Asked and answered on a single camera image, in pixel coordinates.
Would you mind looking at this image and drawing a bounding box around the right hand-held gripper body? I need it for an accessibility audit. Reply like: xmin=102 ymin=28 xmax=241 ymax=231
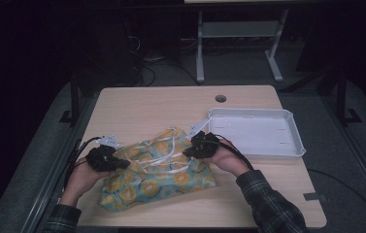
xmin=187 ymin=116 xmax=221 ymax=160

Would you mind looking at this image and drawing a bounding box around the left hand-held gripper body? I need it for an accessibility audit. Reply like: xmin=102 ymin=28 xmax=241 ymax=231
xmin=85 ymin=135 xmax=121 ymax=173

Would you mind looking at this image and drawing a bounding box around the yellow flower print fabric bag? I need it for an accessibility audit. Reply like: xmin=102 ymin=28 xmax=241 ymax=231
xmin=99 ymin=126 xmax=218 ymax=214

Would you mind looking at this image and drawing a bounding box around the white plastic tray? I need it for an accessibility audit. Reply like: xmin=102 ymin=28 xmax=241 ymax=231
xmin=207 ymin=107 xmax=307 ymax=160

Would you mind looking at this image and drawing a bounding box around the person's right hand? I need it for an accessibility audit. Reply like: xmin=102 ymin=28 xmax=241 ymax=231
xmin=202 ymin=139 xmax=251 ymax=178

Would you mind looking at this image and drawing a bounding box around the person's left hand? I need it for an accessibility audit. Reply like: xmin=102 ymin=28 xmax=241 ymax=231
xmin=68 ymin=157 xmax=115 ymax=197

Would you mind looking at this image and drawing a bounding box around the grey tape strip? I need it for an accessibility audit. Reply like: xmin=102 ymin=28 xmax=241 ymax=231
xmin=302 ymin=191 xmax=329 ymax=203

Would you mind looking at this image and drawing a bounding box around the right hand-held gripper cable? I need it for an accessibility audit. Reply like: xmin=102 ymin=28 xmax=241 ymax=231
xmin=215 ymin=135 xmax=255 ymax=172

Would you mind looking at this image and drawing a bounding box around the black metal stand post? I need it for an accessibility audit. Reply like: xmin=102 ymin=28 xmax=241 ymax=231
xmin=335 ymin=67 xmax=363 ymax=126
xmin=59 ymin=72 xmax=82 ymax=126

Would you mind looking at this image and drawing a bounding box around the bundle of black cables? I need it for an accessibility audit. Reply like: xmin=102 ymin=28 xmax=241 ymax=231
xmin=127 ymin=34 xmax=202 ymax=87

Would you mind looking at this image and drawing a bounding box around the white metal table frame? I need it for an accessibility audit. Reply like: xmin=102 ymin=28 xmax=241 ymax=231
xmin=183 ymin=0 xmax=290 ymax=83

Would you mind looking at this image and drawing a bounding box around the black floor cable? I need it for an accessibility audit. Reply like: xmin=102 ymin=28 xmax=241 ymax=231
xmin=306 ymin=168 xmax=366 ymax=225

